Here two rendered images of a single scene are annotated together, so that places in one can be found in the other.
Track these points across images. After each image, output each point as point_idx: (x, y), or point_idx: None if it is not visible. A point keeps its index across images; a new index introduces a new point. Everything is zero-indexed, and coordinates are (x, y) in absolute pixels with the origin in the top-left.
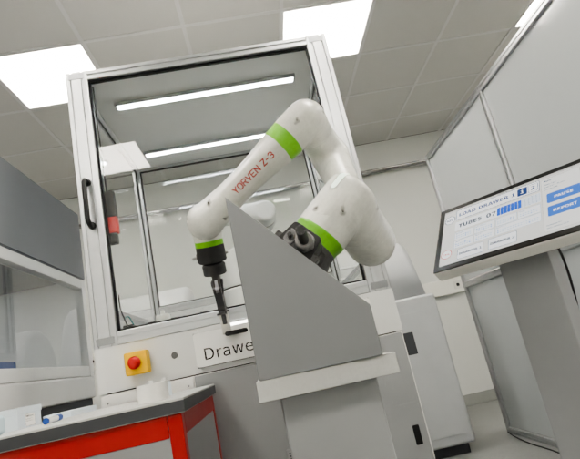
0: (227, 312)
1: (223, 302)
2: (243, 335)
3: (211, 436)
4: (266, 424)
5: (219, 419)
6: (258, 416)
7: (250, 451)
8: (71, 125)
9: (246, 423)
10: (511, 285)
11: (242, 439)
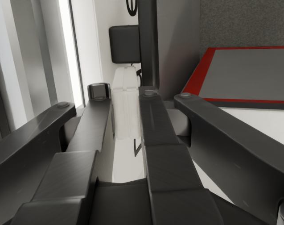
0: (136, 92)
1: (236, 121)
2: (117, 18)
3: (277, 90)
4: (169, 0)
5: (165, 86)
6: (165, 13)
7: (176, 34)
8: None
9: (168, 38)
10: None
11: (172, 46)
